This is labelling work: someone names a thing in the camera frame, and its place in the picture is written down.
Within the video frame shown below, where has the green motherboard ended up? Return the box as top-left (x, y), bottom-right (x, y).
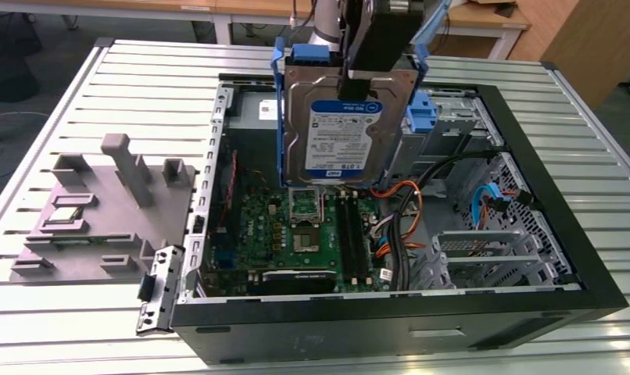
top-left (204, 183), bottom-right (393, 296)

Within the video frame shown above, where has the metal disk bay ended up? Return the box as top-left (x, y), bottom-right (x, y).
top-left (429, 229), bottom-right (560, 291)

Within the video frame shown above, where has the CPU socket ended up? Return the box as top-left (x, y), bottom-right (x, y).
top-left (288, 225), bottom-right (324, 255)

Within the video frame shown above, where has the silver CPU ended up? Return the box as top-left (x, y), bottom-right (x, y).
top-left (45, 205), bottom-right (84, 222)

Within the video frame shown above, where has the thick black cable bundle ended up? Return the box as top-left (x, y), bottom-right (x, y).
top-left (387, 151), bottom-right (499, 292)

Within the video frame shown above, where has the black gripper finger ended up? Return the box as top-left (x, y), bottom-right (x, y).
top-left (337, 0), bottom-right (425, 101)

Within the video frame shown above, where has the grey metal drive cage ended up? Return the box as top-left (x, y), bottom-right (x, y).
top-left (397, 89), bottom-right (503, 183)

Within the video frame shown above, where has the blue plastic drive latch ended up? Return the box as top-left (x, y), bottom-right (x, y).
top-left (403, 91), bottom-right (436, 134)

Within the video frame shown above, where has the white framed wooden desk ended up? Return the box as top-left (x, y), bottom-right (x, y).
top-left (230, 0), bottom-right (532, 59)
top-left (0, 0), bottom-right (232, 45)

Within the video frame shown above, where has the metal socket cover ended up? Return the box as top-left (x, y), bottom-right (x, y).
top-left (285, 187), bottom-right (325, 227)

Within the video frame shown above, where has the orange wire bundle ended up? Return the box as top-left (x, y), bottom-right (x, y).
top-left (366, 180), bottom-right (427, 261)

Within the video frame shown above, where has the blue data wire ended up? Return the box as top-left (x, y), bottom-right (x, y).
top-left (469, 183), bottom-right (507, 231)

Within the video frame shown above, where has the black office chair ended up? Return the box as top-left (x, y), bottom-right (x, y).
top-left (0, 11), bottom-right (42, 105)

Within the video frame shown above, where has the hard disk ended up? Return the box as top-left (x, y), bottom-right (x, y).
top-left (269, 37), bottom-right (432, 189)

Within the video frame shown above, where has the brown wooden cabinet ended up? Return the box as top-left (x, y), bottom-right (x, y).
top-left (541, 0), bottom-right (630, 110)

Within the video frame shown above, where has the grey power supply unit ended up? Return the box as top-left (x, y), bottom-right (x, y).
top-left (224, 91), bottom-right (285, 184)

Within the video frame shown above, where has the green RAM stick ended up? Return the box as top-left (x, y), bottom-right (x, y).
top-left (50, 236), bottom-right (94, 247)

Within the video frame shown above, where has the black PC case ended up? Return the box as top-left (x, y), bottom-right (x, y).
top-left (168, 72), bottom-right (630, 366)

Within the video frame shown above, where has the grey parts rack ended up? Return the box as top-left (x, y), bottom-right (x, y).
top-left (9, 132), bottom-right (201, 282)

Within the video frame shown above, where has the black graphics card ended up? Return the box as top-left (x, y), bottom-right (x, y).
top-left (245, 268), bottom-right (337, 297)

